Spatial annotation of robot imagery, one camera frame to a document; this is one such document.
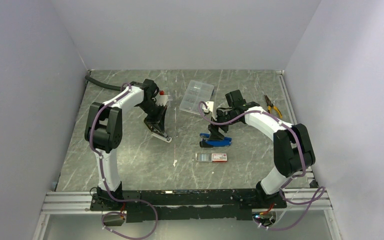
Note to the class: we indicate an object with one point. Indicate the red white staples box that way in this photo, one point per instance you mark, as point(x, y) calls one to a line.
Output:
point(211, 157)

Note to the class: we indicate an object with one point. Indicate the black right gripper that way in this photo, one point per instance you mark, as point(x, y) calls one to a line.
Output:
point(214, 132)

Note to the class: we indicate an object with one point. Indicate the yellow handled pliers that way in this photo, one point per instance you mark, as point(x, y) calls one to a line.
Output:
point(271, 107)

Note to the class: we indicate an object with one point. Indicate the blue black stapler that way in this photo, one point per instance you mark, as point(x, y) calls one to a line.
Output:
point(210, 142)

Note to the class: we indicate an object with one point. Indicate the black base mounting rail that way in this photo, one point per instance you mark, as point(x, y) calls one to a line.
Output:
point(163, 205)

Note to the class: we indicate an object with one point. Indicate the clear plastic screw organizer box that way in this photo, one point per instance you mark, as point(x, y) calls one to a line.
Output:
point(196, 92)

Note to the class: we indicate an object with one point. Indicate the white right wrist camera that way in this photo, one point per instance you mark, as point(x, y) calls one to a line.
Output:
point(208, 108)

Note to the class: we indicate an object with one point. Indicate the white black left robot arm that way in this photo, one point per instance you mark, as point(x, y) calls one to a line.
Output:
point(104, 130)

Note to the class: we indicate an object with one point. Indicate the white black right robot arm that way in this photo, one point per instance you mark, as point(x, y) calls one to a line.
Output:
point(292, 148)

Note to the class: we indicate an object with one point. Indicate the small beige white stapler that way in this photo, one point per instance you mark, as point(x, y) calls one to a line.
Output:
point(161, 136)

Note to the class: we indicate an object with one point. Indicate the aluminium frame rail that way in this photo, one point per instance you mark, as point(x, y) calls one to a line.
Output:
point(79, 202)

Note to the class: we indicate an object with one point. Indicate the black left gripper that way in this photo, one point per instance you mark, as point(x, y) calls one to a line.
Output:
point(158, 122)

